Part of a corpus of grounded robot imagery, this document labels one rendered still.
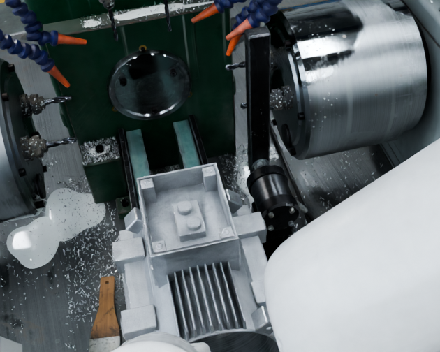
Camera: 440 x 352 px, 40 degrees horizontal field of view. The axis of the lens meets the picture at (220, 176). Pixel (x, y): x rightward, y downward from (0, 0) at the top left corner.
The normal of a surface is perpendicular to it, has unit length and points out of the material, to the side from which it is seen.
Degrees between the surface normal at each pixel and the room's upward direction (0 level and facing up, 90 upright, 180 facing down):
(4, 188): 81
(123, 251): 0
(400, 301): 60
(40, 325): 0
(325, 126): 84
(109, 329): 0
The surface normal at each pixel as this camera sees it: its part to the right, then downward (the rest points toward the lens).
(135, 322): -0.05, -0.67
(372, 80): 0.15, 0.20
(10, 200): 0.22, 0.74
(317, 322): -0.52, 0.13
